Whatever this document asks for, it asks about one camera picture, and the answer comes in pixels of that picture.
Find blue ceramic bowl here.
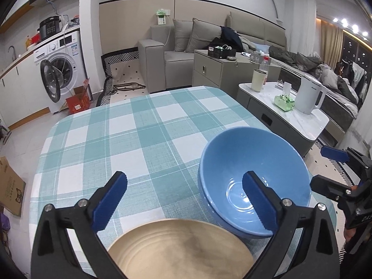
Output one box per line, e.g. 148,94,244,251
197,127,311,239

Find white marble coffee table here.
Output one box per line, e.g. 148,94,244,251
236,82,329,157

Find white electric kettle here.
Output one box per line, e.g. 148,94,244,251
294,74,327,115

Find green tissue pack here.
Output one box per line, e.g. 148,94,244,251
274,94,294,112

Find brown cardboard box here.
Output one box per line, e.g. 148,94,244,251
0,156,26,217

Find cream tumbler cup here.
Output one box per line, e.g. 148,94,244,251
251,69,267,92

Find clear plastic bottle red label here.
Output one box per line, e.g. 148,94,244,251
259,56,269,84

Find beige curtain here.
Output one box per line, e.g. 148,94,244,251
320,20,344,69

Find beige round plate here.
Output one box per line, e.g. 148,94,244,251
108,219,254,278

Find grey cabinet with drawers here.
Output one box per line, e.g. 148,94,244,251
192,49,282,91

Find teal white checkered tablecloth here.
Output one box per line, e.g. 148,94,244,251
28,86,338,279

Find red cardboard box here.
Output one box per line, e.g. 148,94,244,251
66,79,91,115

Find black box on cabinet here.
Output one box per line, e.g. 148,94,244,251
207,45,236,59

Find black jacket on sofa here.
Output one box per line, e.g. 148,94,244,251
209,27,244,52

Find white washing machine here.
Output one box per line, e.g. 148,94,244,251
33,28,86,113

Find black patterned floor mat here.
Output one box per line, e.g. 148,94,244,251
96,47,148,106

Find grey sofa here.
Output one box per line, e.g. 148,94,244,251
137,11,287,93

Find black rice cooker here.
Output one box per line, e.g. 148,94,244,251
37,15,60,42

